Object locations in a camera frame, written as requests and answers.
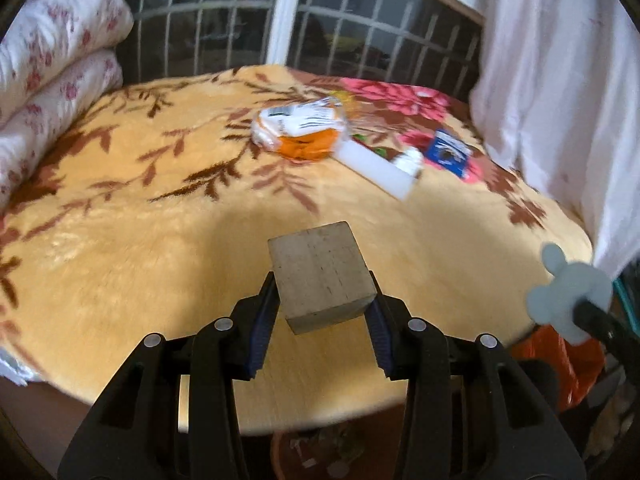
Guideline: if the blue white milk carton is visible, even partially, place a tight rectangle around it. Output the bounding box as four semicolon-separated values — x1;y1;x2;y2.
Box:
423;129;472;180

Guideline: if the white foam block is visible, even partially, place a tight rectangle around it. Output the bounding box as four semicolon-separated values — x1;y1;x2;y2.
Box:
332;140;416;200

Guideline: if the white tissue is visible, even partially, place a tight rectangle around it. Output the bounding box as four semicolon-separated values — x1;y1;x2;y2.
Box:
392;146;423;179

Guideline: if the orange white snack bag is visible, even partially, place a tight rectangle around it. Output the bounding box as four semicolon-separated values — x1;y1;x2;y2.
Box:
250;91;360;162

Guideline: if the orange plastic trash bin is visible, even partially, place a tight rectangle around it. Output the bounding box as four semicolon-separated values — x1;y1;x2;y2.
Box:
271;404;405;480

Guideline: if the orange plastic bag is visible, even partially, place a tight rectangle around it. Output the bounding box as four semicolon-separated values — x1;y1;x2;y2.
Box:
510;325;605;412

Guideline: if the yellow floral fleece blanket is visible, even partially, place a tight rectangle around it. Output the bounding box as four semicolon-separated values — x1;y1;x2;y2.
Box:
1;65;592;403

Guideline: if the white sheer curtain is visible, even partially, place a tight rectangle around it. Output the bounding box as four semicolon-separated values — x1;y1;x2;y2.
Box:
470;0;639;278

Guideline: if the folded floral white quilt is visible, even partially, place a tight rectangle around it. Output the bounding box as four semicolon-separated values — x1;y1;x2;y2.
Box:
1;0;134;207

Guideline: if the white window frame with bars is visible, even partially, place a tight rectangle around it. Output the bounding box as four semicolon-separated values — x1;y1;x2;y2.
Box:
117;0;485;99

